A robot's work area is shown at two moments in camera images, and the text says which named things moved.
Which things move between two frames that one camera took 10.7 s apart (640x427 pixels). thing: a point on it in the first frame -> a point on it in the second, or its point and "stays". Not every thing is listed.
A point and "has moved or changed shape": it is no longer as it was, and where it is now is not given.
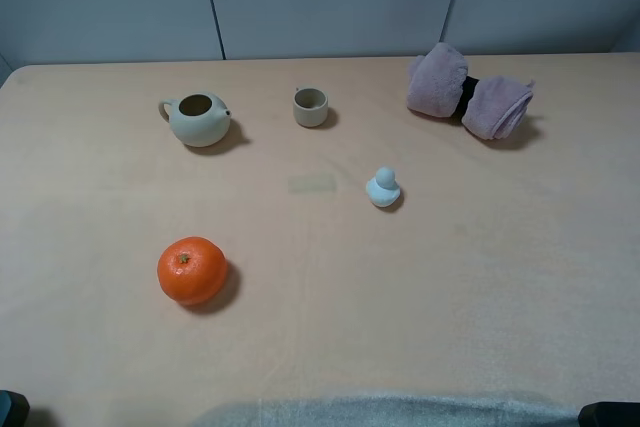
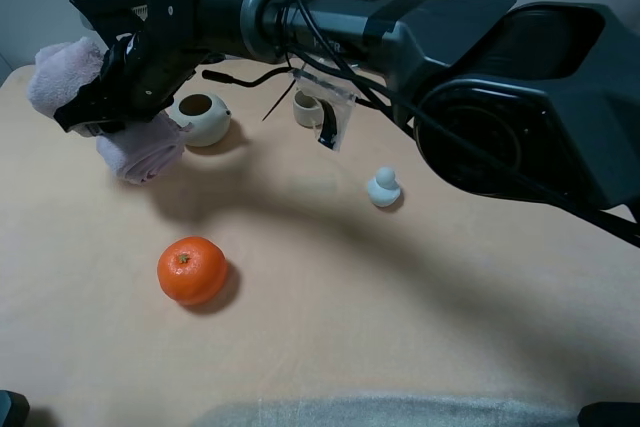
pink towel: x=436 y=87 has moved or changed shape
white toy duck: x=383 y=190 stays
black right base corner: x=610 y=414 stays
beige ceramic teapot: x=198 y=119 stays
